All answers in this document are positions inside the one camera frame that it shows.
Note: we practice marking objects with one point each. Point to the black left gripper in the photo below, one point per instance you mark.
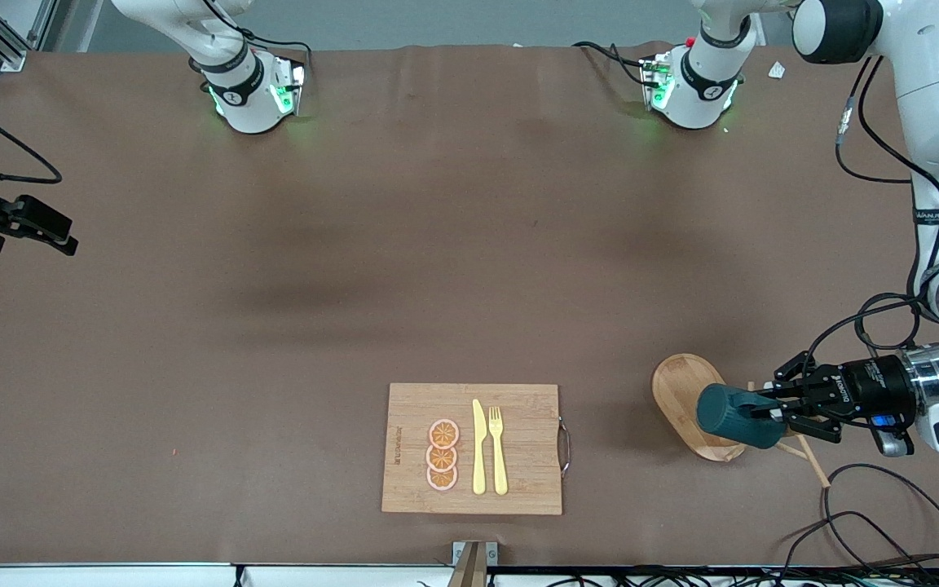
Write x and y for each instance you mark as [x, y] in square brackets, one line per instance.
[869, 386]

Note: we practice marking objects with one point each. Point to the dark green mug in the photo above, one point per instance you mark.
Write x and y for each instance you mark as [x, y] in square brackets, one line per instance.
[730, 416]

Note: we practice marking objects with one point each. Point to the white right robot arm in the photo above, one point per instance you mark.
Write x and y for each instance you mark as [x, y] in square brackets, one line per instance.
[249, 106]

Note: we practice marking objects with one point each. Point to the wooden cup rack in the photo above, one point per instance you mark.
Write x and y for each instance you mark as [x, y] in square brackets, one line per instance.
[681, 391]

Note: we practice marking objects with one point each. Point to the brown table cover mat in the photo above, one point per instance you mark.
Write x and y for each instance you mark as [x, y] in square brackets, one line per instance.
[274, 342]

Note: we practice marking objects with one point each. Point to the bamboo cutting board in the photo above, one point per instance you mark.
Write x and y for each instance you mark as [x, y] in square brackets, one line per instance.
[526, 424]

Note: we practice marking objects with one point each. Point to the yellow plastic fork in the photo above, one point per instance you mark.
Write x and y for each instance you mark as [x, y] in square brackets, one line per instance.
[500, 465]

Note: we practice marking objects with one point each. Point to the white paper scrap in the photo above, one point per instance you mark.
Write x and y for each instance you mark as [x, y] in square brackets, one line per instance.
[777, 70]

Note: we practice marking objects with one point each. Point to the yellow plastic knife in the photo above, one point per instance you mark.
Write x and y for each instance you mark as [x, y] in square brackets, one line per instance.
[479, 456]

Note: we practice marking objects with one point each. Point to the toy orange slice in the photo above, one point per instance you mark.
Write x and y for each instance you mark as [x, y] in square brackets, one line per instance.
[441, 457]
[443, 433]
[442, 478]

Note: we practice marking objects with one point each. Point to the aluminium frame rail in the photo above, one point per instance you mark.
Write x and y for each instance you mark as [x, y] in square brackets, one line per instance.
[17, 53]

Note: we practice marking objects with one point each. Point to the metal mounting bracket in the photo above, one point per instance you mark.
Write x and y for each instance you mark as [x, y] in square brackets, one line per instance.
[492, 553]

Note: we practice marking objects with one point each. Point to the aluminium stand post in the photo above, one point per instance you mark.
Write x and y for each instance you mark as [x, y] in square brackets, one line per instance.
[469, 567]

